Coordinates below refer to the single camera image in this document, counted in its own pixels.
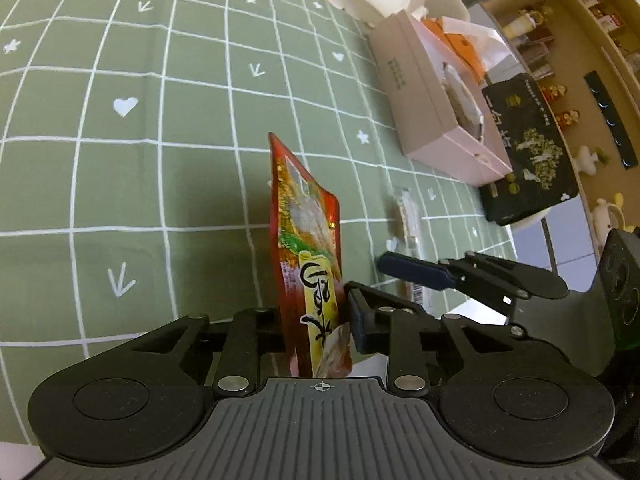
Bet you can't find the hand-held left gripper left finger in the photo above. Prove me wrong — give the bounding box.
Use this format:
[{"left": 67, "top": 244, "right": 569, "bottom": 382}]
[{"left": 127, "top": 307, "right": 291, "bottom": 396}]

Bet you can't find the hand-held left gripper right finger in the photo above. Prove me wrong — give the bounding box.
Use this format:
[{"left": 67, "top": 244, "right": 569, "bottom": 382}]
[{"left": 342, "top": 281, "right": 503, "bottom": 397}]

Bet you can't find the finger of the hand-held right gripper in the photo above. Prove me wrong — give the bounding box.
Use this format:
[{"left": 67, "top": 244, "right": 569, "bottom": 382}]
[
  {"left": 376, "top": 251, "right": 531, "bottom": 307},
  {"left": 470, "top": 287, "right": 529, "bottom": 338}
]

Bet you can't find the clear barcode snack packet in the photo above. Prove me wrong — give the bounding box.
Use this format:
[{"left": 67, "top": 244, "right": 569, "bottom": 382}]
[{"left": 390, "top": 187, "right": 429, "bottom": 307}]

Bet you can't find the red and yellow snack packet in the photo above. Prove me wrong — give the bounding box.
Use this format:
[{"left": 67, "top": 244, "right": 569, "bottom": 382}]
[{"left": 267, "top": 132, "right": 354, "bottom": 379}]

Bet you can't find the pink cardboard box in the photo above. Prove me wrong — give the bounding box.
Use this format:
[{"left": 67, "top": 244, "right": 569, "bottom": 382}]
[{"left": 367, "top": 10, "right": 514, "bottom": 186}]

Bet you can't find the round rice cracker packet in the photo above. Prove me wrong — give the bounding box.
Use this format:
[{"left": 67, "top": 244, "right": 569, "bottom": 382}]
[{"left": 442, "top": 62, "right": 487, "bottom": 141}]

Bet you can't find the white ceramic teapot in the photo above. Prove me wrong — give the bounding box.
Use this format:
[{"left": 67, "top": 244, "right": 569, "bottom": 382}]
[
  {"left": 594, "top": 194, "right": 627, "bottom": 232},
  {"left": 572, "top": 146, "right": 609, "bottom": 177}
]

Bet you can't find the black patterned box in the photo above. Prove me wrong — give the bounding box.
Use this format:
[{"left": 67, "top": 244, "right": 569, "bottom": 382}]
[{"left": 479, "top": 72, "right": 581, "bottom": 227}]

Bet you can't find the black strip with blue dots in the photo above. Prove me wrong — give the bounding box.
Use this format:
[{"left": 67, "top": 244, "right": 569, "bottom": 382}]
[{"left": 583, "top": 71, "right": 640, "bottom": 171}]

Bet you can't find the green checked tablecloth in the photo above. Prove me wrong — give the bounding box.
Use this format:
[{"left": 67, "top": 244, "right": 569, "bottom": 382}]
[{"left": 0, "top": 0, "right": 519, "bottom": 448}]

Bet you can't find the orange packet in wrapper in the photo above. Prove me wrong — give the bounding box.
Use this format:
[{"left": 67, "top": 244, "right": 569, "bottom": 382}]
[{"left": 420, "top": 7, "right": 519, "bottom": 84}]

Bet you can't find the cream bottle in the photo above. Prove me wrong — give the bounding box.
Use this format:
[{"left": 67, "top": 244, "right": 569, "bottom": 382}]
[{"left": 501, "top": 6, "right": 544, "bottom": 37}]

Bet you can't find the beige chair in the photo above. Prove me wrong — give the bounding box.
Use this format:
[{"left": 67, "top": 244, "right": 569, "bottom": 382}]
[{"left": 350, "top": 0, "right": 471, "bottom": 28}]

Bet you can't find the wooden display shelf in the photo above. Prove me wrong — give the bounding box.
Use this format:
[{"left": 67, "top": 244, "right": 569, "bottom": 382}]
[{"left": 480, "top": 0, "right": 640, "bottom": 261}]

